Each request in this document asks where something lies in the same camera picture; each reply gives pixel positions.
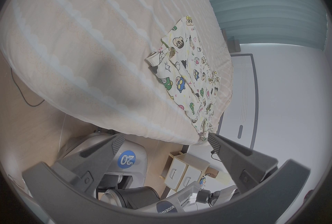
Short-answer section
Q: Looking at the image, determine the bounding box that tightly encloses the bed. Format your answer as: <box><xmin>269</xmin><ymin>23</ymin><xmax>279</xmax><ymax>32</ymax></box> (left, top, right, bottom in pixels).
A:
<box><xmin>0</xmin><ymin>0</ymin><xmax>260</xmax><ymax>152</ymax></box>

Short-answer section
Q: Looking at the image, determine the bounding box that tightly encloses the black cable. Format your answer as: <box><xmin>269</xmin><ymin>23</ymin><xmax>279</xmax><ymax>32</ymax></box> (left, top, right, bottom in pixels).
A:
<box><xmin>10</xmin><ymin>67</ymin><xmax>46</xmax><ymax>107</ymax></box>

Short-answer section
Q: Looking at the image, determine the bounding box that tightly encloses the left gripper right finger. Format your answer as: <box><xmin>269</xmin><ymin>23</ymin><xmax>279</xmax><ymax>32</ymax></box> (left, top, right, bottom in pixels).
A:
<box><xmin>207</xmin><ymin>133</ymin><xmax>279</xmax><ymax>195</ymax></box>

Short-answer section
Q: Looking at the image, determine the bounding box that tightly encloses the wooden white-drawer bedside table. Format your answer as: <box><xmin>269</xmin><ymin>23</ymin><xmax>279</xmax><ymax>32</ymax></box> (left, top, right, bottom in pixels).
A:
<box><xmin>159</xmin><ymin>150</ymin><xmax>211</xmax><ymax>192</ymax></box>

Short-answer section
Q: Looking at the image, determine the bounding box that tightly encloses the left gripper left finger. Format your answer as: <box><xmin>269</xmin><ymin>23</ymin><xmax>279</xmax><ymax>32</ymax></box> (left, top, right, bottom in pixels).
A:
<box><xmin>53</xmin><ymin>133</ymin><xmax>124</xmax><ymax>196</ymax></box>

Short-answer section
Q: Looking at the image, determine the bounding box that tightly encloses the white printed pyjama top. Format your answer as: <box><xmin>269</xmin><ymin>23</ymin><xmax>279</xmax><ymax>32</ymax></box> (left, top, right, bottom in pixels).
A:
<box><xmin>146</xmin><ymin>16</ymin><xmax>221</xmax><ymax>141</ymax></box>

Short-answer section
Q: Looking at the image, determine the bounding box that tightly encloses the grey bedside table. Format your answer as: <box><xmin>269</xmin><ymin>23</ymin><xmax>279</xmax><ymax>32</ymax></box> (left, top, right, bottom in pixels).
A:
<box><xmin>221</xmin><ymin>30</ymin><xmax>242</xmax><ymax>54</ymax></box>

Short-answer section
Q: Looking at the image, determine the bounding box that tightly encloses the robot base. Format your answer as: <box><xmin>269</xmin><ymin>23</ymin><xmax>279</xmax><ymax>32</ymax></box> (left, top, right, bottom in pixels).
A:
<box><xmin>56</xmin><ymin>133</ymin><xmax>149</xmax><ymax>201</ymax></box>

